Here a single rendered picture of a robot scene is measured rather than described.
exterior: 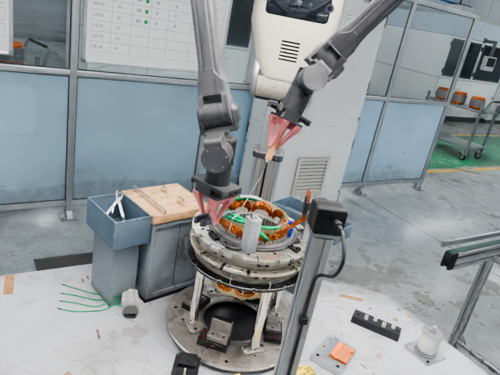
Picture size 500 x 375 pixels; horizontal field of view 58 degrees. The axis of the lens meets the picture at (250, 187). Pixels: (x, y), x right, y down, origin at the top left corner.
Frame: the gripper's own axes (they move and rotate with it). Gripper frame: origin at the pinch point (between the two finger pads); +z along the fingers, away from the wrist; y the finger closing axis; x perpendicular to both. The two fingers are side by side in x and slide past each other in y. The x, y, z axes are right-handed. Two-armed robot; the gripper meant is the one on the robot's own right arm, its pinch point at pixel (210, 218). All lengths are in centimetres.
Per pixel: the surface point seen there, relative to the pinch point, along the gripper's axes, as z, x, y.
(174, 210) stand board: 10.4, 11.4, -23.0
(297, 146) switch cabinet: 38, 222, -112
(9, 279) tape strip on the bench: 40, -19, -55
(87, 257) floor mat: 114, 75, -156
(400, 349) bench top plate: 38, 51, 39
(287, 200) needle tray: 11, 53, -12
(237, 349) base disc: 36.9, 10.0, 8.9
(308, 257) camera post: -13.7, -19.1, 35.3
